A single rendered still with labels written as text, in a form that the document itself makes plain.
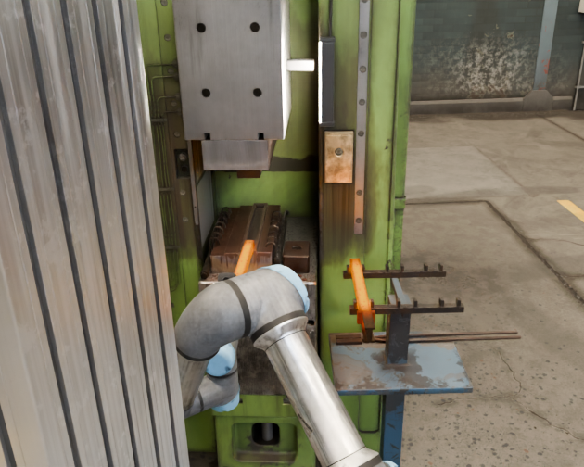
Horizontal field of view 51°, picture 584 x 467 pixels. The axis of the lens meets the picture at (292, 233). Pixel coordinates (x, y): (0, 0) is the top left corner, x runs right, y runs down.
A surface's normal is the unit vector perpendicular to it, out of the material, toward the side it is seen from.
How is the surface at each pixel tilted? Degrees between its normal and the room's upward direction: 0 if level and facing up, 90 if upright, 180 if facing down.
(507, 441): 0
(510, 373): 0
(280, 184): 90
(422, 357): 0
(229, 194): 90
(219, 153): 90
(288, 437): 90
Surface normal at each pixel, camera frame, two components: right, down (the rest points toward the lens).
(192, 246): -0.05, 0.41
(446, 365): -0.02, -0.91
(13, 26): 0.98, 0.07
